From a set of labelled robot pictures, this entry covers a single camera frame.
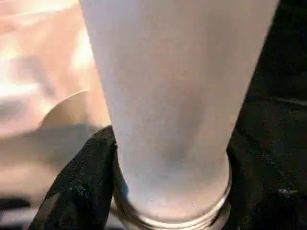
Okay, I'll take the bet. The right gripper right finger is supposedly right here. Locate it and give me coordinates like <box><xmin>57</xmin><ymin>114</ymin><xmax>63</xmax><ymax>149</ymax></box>
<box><xmin>223</xmin><ymin>134</ymin><xmax>307</xmax><ymax>230</ymax></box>

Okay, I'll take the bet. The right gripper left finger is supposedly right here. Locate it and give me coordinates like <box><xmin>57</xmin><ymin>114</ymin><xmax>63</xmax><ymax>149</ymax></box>
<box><xmin>28</xmin><ymin>126</ymin><xmax>118</xmax><ymax>230</ymax></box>

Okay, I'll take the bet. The white plastic table top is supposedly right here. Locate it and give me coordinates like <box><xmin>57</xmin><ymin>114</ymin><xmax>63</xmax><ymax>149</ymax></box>
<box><xmin>0</xmin><ymin>0</ymin><xmax>126</xmax><ymax>230</ymax></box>

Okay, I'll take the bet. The white plastic table leg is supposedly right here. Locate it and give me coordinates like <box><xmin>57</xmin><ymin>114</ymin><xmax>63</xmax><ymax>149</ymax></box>
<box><xmin>78</xmin><ymin>0</ymin><xmax>280</xmax><ymax>230</ymax></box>

